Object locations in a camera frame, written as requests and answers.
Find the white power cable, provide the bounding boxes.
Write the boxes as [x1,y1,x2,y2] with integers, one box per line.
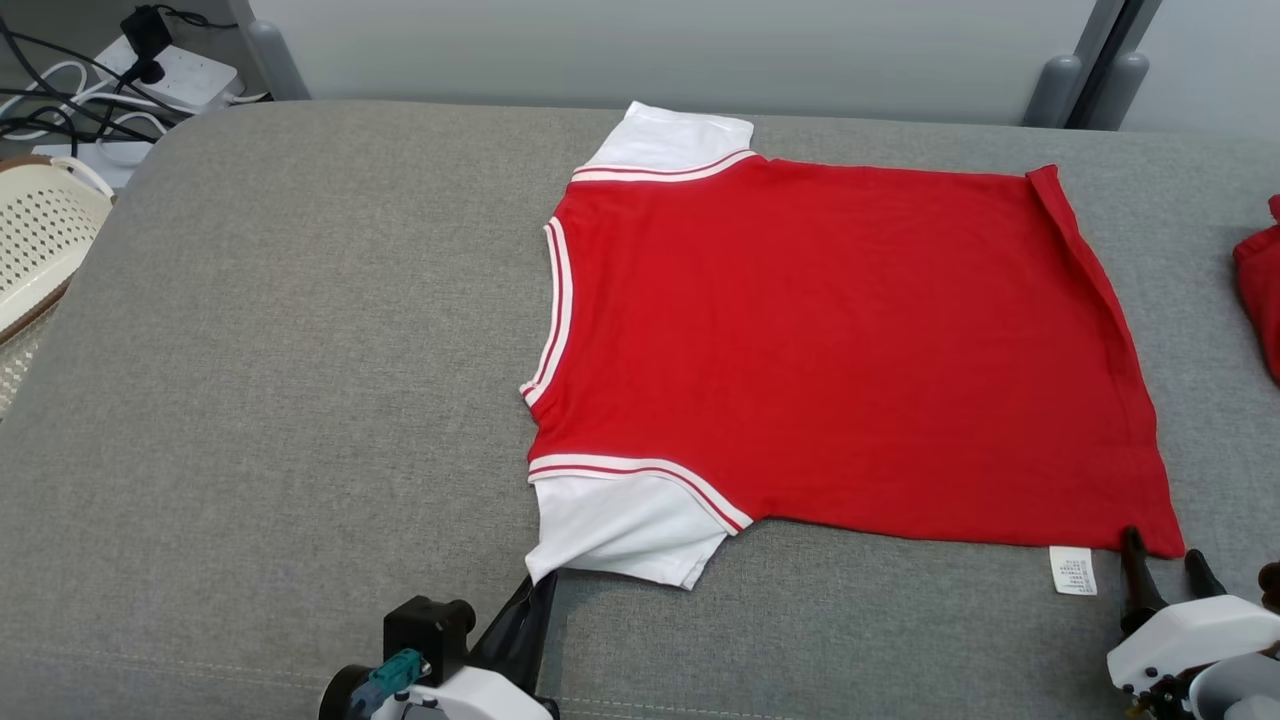
[0,58,153,167]

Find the cream perforated laundry basket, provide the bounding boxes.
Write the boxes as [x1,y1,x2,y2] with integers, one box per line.
[0,155,116,421]

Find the black power adapter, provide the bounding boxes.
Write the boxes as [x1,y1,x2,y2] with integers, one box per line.
[120,5,173,86]

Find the white power strip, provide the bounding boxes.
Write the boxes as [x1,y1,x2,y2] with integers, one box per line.
[95,35,241,113]

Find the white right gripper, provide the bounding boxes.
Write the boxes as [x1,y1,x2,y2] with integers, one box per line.
[1106,526,1280,696]

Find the thin black adapter cable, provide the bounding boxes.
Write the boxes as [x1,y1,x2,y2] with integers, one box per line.
[160,5,236,31]

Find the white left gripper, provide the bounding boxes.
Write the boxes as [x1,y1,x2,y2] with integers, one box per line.
[393,571,562,720]

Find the teal left camera connector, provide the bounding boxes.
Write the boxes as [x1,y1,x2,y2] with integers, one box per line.
[366,648,433,703]

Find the red jersey white sleeves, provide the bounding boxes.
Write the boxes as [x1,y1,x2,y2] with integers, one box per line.
[519,100,1186,598]

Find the red shorts white stripes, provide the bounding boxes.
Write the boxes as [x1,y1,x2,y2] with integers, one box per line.
[1232,195,1280,386]

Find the grey partition post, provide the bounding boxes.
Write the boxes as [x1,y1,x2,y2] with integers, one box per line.
[1065,0,1166,132]
[1023,0,1126,128]
[225,0,311,101]

